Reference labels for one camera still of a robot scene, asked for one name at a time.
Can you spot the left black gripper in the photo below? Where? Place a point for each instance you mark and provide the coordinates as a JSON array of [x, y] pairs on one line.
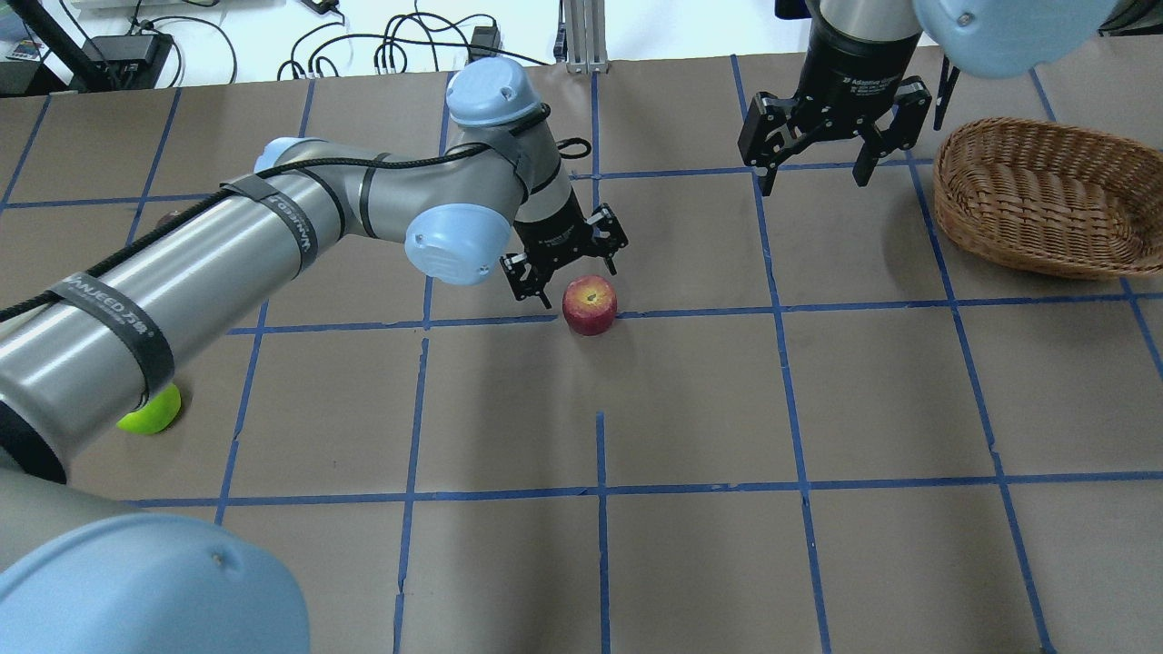
[[552, 230]]

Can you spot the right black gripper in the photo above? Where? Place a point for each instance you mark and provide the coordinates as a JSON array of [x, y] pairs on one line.
[[859, 62]]

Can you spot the green apple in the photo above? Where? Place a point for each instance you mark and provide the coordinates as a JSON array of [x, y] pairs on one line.
[[156, 415]]

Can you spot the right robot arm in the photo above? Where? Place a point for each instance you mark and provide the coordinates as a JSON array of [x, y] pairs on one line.
[[985, 39]]

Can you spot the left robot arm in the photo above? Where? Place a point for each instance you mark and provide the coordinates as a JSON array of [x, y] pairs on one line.
[[82, 574]]

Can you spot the wicker basket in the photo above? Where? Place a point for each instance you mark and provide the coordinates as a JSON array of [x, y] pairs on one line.
[[1048, 198]]

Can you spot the dark red apple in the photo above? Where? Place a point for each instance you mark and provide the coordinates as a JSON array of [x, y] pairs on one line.
[[167, 218]]

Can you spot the black power adapter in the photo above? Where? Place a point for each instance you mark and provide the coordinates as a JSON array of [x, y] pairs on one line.
[[132, 61]]

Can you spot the black monitor stand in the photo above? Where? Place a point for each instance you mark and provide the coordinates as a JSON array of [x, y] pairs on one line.
[[86, 75]]

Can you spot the aluminium frame post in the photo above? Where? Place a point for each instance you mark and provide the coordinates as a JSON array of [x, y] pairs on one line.
[[585, 37]]

